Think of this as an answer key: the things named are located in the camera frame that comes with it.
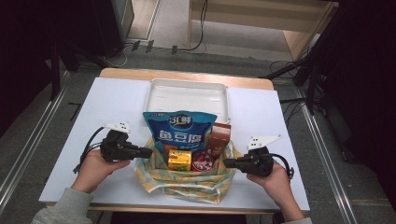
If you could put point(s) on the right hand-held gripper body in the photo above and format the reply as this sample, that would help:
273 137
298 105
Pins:
258 163

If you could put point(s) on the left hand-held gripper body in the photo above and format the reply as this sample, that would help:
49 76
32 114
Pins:
116 149

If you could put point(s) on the brown drink carton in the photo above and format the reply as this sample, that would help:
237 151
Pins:
219 140

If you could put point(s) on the yellow drink carton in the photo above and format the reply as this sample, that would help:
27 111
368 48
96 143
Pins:
179 160

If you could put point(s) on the blue snack pouch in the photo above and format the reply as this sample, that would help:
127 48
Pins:
180 133

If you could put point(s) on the lemon print cloth bag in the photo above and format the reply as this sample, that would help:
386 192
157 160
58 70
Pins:
186 186

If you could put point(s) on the cream plastic tray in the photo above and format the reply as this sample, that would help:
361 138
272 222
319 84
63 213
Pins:
186 96

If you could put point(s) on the person's right hand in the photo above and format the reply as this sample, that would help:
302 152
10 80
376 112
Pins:
275 183

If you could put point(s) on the person's left hand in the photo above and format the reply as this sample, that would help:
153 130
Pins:
93 172

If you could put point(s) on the red round tin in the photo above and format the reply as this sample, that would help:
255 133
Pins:
202 161

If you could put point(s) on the black metal stand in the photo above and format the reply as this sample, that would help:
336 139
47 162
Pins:
55 77

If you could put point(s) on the black tripod stand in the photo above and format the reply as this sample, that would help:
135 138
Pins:
311 77

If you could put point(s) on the dark cabinet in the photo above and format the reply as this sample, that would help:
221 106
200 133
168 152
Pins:
115 25

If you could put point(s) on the light wooden desk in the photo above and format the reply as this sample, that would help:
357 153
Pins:
243 18

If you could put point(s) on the metal floor rail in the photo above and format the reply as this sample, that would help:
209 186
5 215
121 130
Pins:
28 146
337 193

